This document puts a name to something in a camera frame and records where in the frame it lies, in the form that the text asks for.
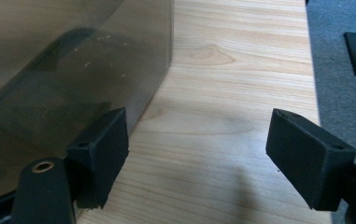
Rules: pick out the transparent grey storage box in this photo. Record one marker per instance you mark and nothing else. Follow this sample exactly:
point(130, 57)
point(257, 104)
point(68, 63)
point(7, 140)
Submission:
point(57, 77)

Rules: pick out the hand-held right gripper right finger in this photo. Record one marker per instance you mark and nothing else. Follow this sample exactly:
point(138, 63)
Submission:
point(309, 161)

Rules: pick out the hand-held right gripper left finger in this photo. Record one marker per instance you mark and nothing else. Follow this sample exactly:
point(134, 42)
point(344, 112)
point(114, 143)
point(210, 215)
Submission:
point(104, 155)

